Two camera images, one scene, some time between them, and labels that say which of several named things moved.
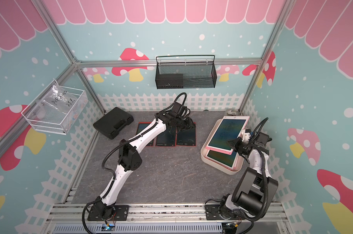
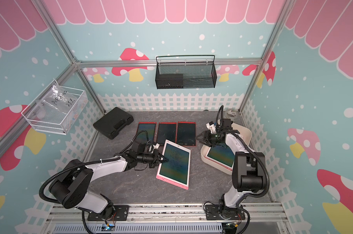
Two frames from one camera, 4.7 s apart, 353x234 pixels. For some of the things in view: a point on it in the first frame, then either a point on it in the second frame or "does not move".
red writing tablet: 167,138 does not move
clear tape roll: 231,112 does not move
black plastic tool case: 109,125 does not move
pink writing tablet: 227,160 does not move
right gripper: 236,143 to 206,137
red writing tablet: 186,138 does not move
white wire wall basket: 52,111 does not move
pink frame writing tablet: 229,129 to 177,170
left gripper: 188,124 to 156,158
